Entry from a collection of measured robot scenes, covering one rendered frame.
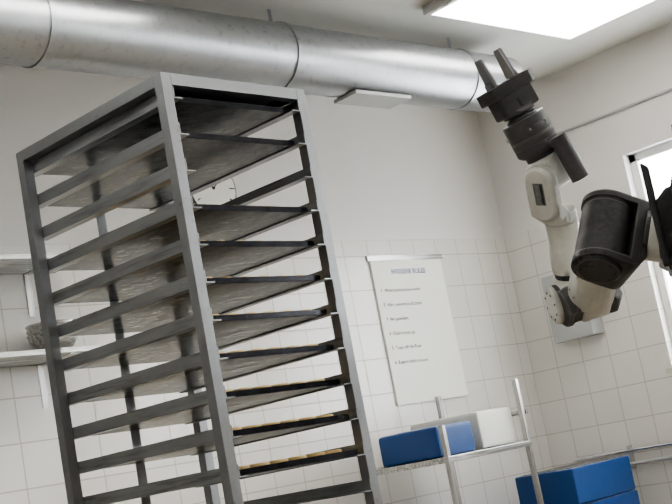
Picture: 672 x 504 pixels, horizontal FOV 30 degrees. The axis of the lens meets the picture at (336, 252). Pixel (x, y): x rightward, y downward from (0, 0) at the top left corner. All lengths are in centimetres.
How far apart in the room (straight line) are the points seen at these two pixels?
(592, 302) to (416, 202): 536
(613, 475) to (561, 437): 82
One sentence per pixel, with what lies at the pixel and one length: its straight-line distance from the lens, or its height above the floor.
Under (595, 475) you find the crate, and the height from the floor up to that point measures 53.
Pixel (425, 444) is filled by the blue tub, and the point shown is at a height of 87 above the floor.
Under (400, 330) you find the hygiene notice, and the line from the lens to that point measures 732.
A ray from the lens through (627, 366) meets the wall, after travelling 780.
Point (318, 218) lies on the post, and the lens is 323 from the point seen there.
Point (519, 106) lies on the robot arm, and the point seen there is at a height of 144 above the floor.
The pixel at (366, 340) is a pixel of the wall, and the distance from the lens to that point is 713.
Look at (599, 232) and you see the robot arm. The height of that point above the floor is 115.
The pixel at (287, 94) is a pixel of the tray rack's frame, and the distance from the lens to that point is 328.
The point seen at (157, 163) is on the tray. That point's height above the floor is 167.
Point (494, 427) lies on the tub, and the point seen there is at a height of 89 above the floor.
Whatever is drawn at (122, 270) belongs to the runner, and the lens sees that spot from 315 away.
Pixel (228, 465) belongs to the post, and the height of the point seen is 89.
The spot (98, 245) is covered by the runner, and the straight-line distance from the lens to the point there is 323.
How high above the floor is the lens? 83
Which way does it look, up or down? 10 degrees up
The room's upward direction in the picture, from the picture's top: 11 degrees counter-clockwise
